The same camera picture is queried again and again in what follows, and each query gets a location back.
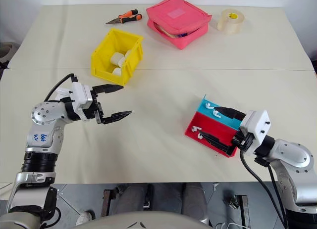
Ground pink fabric zip pouch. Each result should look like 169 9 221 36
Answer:
145 0 213 50

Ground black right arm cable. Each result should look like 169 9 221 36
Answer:
238 149 290 229

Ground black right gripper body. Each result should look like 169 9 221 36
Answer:
231 129 254 155

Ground red and blue tray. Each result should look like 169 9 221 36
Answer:
184 94 245 157

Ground grey round background object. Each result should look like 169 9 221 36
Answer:
0 42 17 69

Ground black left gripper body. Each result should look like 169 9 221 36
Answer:
81 90 105 125

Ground dark metal table post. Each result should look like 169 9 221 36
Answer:
233 194 249 229
101 188 112 218

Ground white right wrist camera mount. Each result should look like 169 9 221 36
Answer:
239 110 271 153

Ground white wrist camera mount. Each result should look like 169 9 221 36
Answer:
54 82 94 111
239 110 271 153

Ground clear adhesive tape roll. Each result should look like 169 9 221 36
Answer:
217 8 246 36

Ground white shoe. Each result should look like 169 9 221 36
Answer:
75 210 96 226

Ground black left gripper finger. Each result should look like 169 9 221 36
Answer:
98 110 133 125
91 84 125 95

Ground yellow plastic bin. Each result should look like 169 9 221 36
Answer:
91 28 145 86

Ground orange black handled pliers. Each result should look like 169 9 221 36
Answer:
105 8 143 25

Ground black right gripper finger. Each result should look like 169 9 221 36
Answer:
213 106 248 121
198 131 236 155

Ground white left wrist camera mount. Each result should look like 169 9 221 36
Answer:
54 82 94 111

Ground grey robot torso dome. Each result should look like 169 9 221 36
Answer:
83 210 211 229

